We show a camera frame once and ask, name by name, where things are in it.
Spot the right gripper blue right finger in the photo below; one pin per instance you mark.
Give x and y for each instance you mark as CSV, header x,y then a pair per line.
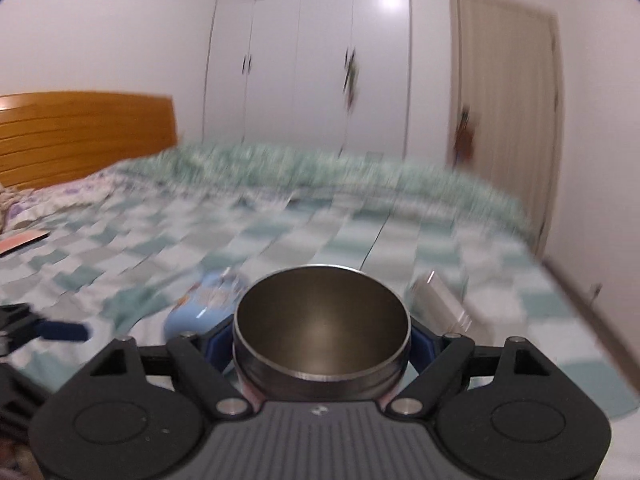
x,y
441,351

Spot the wooden headboard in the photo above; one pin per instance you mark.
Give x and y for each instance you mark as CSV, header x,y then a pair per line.
x,y
48,138

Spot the pink steel cup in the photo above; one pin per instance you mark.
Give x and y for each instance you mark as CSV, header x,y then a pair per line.
x,y
320,333

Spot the red book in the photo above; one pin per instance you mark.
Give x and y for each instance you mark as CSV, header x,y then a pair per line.
x,y
19,240

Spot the green floral quilt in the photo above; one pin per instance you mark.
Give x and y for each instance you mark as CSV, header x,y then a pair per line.
x,y
284,169

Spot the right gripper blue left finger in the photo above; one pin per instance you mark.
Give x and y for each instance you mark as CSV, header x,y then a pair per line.
x,y
202,352

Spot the beige wooden door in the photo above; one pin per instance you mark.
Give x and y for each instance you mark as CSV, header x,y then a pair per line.
x,y
508,82

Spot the floral pillow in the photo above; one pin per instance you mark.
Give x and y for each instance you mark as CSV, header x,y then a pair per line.
x,y
22,208

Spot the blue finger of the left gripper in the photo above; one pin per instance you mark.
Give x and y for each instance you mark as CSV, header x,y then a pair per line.
x,y
62,331

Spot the stainless steel cylindrical cup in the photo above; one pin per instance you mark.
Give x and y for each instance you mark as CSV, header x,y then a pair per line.
x,y
437,307

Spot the white wardrobe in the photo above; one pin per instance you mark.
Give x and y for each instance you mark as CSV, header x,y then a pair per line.
x,y
276,69

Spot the light blue cartoon cup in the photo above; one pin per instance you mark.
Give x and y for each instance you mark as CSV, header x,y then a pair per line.
x,y
208,302

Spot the green checkered blanket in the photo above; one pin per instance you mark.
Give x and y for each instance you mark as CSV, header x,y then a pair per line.
x,y
121,264

